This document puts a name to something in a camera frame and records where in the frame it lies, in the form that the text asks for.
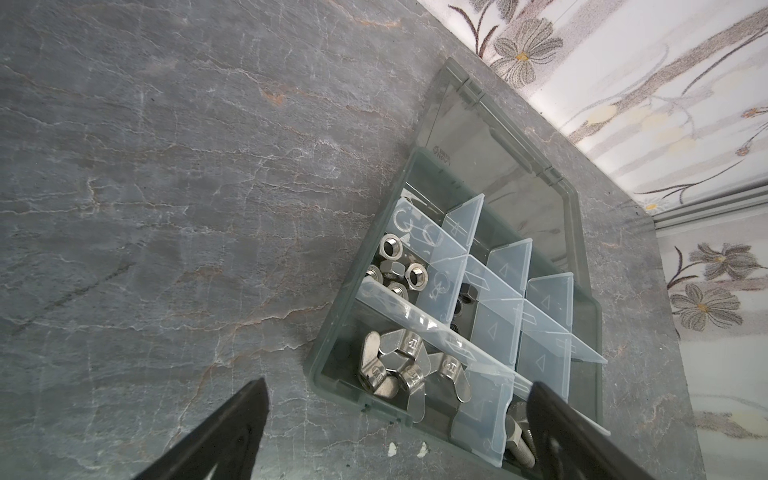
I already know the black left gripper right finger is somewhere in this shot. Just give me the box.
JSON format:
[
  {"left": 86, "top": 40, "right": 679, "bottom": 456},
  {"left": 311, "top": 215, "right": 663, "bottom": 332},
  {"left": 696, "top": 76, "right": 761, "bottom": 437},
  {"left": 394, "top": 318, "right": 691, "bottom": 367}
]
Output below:
[{"left": 527, "top": 382, "right": 652, "bottom": 480}]

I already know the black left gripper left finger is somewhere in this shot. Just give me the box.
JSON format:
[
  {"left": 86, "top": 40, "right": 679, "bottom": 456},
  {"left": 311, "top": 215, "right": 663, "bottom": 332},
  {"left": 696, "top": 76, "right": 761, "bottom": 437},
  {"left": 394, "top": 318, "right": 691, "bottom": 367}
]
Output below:
[{"left": 137, "top": 378, "right": 269, "bottom": 479}]

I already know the steel hex bolt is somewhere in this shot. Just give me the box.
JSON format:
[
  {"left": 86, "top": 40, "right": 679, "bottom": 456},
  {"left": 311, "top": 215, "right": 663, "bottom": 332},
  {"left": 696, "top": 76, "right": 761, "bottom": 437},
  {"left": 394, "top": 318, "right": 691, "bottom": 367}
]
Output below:
[
  {"left": 505, "top": 414, "right": 536, "bottom": 469},
  {"left": 508, "top": 399, "right": 531, "bottom": 436}
]

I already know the steel wing nut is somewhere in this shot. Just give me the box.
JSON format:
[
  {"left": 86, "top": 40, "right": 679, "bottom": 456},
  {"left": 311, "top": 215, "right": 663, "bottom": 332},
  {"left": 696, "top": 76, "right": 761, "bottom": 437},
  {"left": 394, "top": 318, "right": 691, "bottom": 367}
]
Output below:
[
  {"left": 428, "top": 352, "right": 472, "bottom": 403},
  {"left": 378, "top": 329, "right": 431, "bottom": 376},
  {"left": 358, "top": 331, "right": 399, "bottom": 399},
  {"left": 396, "top": 362, "right": 426, "bottom": 423}
]

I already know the black hex nut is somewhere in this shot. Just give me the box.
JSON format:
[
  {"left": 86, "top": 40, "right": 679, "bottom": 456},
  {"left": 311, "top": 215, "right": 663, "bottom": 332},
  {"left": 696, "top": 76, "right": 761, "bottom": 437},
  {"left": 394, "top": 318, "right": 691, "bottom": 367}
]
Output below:
[{"left": 459, "top": 283, "right": 479, "bottom": 305}]

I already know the green plastic organizer box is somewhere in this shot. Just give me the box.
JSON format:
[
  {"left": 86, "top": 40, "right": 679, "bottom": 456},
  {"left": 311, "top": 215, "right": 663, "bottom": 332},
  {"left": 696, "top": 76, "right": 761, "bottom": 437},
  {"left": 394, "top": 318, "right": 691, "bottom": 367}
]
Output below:
[{"left": 305, "top": 59, "right": 605, "bottom": 479}]

